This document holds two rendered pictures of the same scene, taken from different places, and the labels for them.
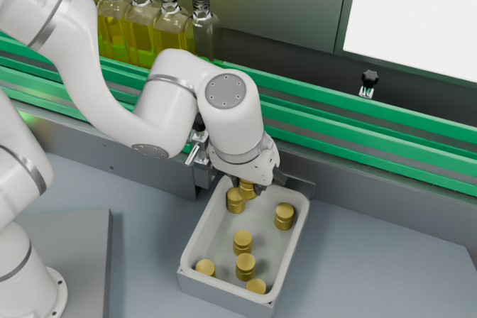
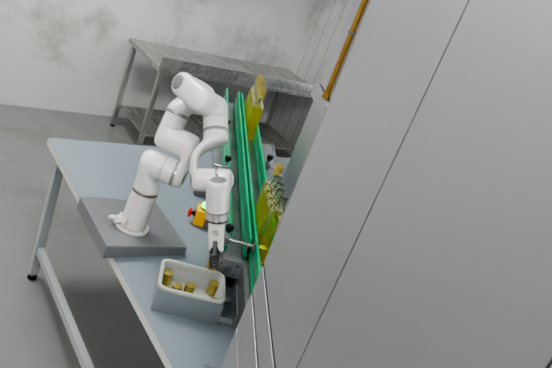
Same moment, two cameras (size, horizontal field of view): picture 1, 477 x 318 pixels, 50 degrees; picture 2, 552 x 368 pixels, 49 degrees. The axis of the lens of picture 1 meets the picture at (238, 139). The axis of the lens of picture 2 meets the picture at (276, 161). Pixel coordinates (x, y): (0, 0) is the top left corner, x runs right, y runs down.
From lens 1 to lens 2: 160 cm
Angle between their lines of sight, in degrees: 53
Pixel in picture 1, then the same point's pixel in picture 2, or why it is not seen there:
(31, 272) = (141, 204)
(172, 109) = (205, 173)
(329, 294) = (176, 332)
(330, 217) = (224, 335)
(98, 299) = (140, 245)
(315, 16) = not seen: hidden behind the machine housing
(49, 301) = (133, 226)
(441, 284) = not seen: outside the picture
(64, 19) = (212, 130)
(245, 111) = (213, 186)
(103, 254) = (162, 246)
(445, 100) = not seen: hidden behind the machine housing
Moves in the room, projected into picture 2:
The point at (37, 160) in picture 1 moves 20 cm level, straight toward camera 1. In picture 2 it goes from (179, 171) to (140, 181)
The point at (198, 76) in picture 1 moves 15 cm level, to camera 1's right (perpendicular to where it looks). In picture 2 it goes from (222, 176) to (239, 200)
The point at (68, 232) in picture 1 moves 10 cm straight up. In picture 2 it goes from (167, 236) to (175, 213)
